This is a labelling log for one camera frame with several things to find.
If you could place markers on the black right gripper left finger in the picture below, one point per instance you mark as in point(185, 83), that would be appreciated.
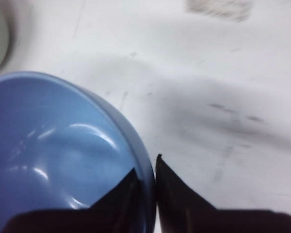
point(113, 213)

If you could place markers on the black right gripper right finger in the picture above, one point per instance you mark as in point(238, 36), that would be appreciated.
point(182, 210)

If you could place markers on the light blue bowl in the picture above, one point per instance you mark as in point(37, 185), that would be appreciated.
point(63, 147)

